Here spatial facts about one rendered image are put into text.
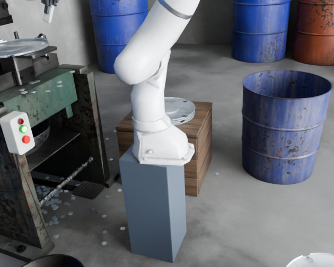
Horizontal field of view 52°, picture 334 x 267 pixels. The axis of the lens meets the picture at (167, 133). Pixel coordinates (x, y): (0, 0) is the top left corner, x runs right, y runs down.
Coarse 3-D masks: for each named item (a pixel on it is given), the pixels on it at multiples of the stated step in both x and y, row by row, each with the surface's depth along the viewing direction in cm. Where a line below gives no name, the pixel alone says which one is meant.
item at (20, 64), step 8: (48, 48) 130; (56, 48) 132; (16, 56) 125; (24, 56) 123; (32, 56) 122; (8, 64) 131; (16, 64) 131; (24, 64) 134; (32, 64) 138; (16, 72) 132; (24, 72) 135; (32, 72) 138; (16, 80) 133; (24, 80) 135
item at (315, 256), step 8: (304, 256) 103; (312, 256) 103; (320, 256) 103; (328, 256) 103; (288, 264) 101; (296, 264) 101; (304, 264) 101; (312, 264) 101; (320, 264) 100; (328, 264) 100
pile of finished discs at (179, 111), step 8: (168, 104) 177; (176, 104) 178; (184, 104) 177; (192, 104) 177; (168, 112) 168; (176, 112) 169; (184, 112) 169; (192, 112) 167; (176, 120) 163; (184, 120) 164
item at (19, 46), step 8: (16, 40) 146; (24, 40) 145; (32, 40) 144; (40, 40) 143; (0, 48) 131; (8, 48) 131; (16, 48) 130; (24, 48) 132; (32, 48) 131; (40, 48) 128; (0, 56) 121; (8, 56) 122
